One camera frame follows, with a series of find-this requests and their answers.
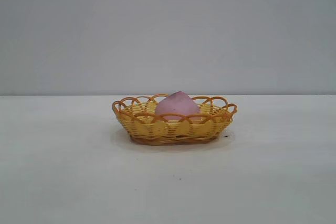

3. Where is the pink peach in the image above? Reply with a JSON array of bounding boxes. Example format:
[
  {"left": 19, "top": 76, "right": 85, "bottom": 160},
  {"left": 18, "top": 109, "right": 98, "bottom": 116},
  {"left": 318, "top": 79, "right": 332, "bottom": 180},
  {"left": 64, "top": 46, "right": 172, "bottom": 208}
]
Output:
[{"left": 154, "top": 90, "right": 202, "bottom": 123}]

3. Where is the yellow woven wicker basket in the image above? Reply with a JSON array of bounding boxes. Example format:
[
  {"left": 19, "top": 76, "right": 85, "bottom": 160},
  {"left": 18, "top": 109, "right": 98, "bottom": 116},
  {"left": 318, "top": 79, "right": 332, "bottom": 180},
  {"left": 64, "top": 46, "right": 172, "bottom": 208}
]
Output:
[{"left": 112, "top": 93, "right": 239, "bottom": 147}]

